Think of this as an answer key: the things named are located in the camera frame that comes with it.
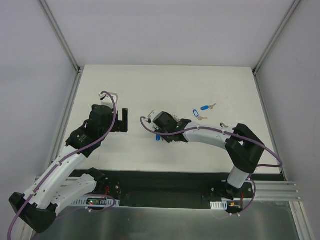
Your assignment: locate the white cable duct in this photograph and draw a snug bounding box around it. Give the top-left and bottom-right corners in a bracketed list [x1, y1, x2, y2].
[70, 196, 120, 208]
[210, 200, 228, 211]

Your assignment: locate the right white cable duct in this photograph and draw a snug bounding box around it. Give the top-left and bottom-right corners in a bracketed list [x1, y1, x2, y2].
[210, 200, 228, 211]

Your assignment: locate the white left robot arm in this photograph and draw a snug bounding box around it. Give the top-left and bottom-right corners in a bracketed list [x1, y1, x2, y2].
[9, 104, 129, 234]

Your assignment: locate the solid blue tag key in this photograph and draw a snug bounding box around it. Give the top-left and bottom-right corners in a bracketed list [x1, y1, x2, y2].
[200, 103, 217, 111]

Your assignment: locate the left aluminium table rail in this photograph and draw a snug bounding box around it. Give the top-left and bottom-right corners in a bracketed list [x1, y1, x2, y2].
[22, 71, 83, 236]

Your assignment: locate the left white cable duct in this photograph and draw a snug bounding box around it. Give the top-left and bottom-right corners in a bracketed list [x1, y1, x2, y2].
[70, 196, 120, 208]

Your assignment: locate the blue windowed tag key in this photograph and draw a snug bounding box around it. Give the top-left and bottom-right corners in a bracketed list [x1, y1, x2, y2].
[192, 109, 207, 121]

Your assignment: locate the right aluminium frame post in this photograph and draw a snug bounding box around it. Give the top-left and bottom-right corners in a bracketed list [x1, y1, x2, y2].
[252, 0, 303, 76]

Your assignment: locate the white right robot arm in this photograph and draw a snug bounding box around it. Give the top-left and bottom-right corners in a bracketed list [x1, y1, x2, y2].
[147, 111, 264, 200]

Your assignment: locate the aluminium frame post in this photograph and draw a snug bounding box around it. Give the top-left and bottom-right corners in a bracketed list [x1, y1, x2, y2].
[37, 0, 81, 74]
[252, 0, 303, 76]

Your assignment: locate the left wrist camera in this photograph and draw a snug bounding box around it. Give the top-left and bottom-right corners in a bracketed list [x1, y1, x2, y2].
[98, 93, 119, 109]

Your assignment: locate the left aluminium frame post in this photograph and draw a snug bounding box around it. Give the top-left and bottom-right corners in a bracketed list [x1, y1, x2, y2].
[37, 0, 81, 74]

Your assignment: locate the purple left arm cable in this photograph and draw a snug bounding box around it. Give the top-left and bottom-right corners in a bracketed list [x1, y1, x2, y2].
[6, 90, 118, 236]

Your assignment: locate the blue tag key on ring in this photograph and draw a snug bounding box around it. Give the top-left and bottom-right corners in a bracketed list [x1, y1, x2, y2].
[155, 134, 161, 141]

